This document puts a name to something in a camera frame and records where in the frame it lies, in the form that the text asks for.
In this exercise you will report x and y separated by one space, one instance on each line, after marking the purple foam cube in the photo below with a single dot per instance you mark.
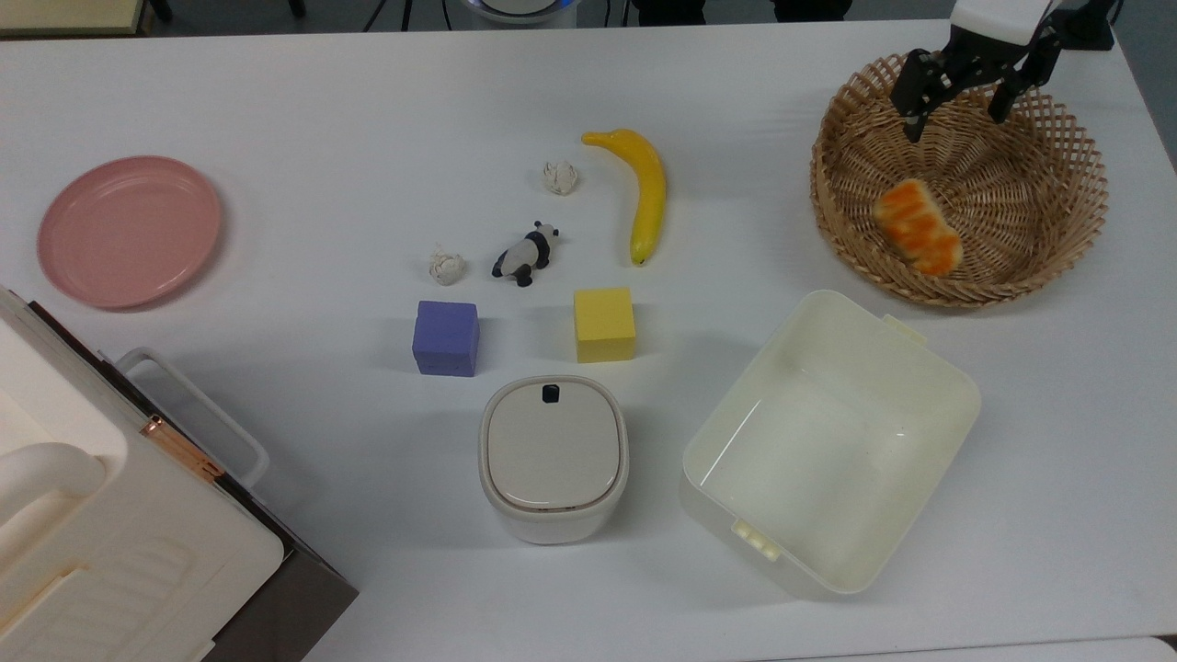
446 338

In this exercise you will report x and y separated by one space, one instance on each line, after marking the yellow banana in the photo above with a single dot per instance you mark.
649 193

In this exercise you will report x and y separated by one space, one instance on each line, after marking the round woven wicker basket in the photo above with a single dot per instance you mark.
1030 230

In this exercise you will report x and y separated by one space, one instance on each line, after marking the black white panda figurine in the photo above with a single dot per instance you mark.
524 255

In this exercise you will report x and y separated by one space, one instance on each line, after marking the yellow foam cube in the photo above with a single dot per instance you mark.
604 324

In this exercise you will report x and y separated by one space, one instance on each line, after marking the cream plastic cabinet box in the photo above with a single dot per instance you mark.
110 552

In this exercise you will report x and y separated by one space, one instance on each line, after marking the black stand clamp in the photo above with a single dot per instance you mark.
1090 23

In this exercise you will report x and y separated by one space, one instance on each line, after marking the small white crumpled ball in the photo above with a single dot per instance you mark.
446 267
560 177

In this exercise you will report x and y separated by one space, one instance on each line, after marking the orange glazed bread loaf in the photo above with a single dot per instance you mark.
919 230

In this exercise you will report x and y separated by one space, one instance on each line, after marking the beige lidded trash can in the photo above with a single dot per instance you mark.
552 455

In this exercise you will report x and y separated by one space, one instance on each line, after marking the pink round plate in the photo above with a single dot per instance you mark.
129 232

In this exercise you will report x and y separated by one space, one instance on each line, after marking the cream open plastic bin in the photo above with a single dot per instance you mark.
828 460

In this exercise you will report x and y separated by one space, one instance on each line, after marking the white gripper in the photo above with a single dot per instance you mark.
1002 17

